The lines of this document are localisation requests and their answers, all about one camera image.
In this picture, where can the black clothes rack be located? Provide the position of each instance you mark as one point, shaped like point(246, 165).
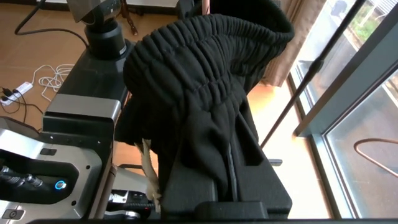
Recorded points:
point(314, 67)

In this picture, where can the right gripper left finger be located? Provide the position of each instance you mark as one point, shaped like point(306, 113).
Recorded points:
point(186, 199)

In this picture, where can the beige curtain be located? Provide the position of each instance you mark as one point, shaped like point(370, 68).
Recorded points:
point(295, 46)

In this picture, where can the white power strip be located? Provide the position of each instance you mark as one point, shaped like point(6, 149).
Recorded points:
point(18, 90)

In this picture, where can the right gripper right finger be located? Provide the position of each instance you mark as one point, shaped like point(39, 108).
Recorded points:
point(267, 186)

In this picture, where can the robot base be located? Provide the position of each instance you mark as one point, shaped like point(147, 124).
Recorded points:
point(77, 109)

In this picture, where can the black garment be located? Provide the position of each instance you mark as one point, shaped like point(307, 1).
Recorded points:
point(192, 77)

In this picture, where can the window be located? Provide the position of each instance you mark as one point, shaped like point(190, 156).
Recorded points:
point(357, 77)

